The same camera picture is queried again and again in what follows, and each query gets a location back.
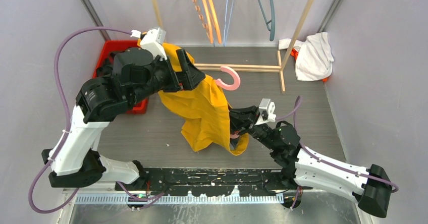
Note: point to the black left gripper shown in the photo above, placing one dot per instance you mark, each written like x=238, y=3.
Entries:
x=188, y=79

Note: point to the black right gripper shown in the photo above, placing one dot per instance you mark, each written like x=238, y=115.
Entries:
x=243, y=118

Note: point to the pink plastic hanger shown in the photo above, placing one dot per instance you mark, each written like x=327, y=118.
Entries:
x=232, y=78

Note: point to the yellow pleated skirt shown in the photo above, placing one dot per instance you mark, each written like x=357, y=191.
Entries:
x=205, y=111

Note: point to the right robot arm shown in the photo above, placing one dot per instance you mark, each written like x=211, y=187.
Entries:
x=369, y=187

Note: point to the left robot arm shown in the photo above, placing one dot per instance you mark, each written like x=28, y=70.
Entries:
x=136, y=75

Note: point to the orange notched hanger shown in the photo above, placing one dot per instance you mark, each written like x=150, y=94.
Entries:
x=206, y=26

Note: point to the orange plastic hanger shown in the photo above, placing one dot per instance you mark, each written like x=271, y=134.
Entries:
x=210, y=16

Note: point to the teal plastic hanger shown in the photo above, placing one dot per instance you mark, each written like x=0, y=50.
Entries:
x=269, y=18

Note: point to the wooden clothes rack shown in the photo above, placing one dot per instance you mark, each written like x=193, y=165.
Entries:
x=264, y=68

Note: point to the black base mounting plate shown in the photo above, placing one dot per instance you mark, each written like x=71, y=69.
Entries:
x=211, y=182

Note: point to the red plaid garment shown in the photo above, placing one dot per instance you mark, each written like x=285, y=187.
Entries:
x=105, y=68

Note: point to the red plastic bin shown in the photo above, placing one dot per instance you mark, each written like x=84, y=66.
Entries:
x=109, y=50

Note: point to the orange object under cloth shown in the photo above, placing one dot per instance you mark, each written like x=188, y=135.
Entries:
x=294, y=54

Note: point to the white cloth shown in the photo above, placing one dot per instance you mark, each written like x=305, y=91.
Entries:
x=315, y=59

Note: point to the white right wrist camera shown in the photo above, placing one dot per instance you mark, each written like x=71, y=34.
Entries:
x=266, y=110

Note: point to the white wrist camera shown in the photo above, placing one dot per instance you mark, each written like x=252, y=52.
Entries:
x=151, y=41
x=266, y=110

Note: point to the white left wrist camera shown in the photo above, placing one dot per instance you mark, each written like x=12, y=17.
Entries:
x=151, y=41

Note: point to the light blue wire hanger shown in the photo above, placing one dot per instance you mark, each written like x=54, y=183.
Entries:
x=229, y=6

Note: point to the aluminium rail frame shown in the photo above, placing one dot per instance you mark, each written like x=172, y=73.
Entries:
x=136, y=199

